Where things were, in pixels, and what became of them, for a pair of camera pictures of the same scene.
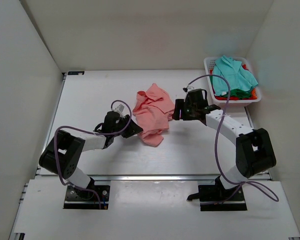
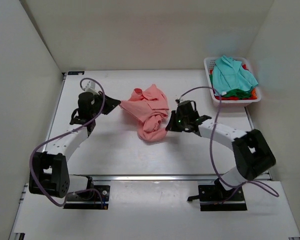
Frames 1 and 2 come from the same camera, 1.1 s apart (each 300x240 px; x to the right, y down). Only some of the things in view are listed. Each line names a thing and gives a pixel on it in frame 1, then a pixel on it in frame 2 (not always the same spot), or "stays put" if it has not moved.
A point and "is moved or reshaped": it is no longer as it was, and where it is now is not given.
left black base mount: x=79 y=198 stays put
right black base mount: x=215 y=198 stays put
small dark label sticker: x=75 y=72 stays put
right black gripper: x=180 y=104 to x=171 y=126
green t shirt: x=239 y=93 stays put
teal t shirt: x=237 y=76 stays put
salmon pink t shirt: x=154 y=109 is moved or reshaped
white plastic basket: x=208 y=63 stays put
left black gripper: x=133 y=129 to x=111 y=103
